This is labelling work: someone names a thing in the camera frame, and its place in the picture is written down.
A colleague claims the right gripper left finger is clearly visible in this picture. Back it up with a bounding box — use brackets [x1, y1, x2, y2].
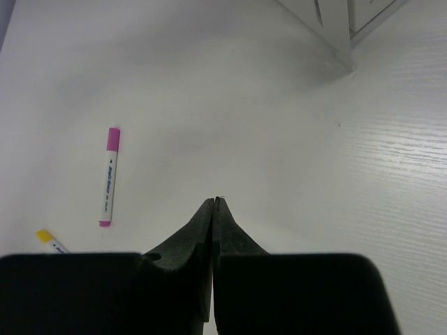
[141, 198, 214, 323]

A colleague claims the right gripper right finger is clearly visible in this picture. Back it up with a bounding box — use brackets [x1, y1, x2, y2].
[212, 197, 268, 334]

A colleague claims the yellow-capped white marker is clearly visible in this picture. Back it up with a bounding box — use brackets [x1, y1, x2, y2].
[35, 229, 69, 254]

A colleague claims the white two-compartment organizer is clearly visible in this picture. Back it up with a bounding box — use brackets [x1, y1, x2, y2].
[280, 0, 406, 71]

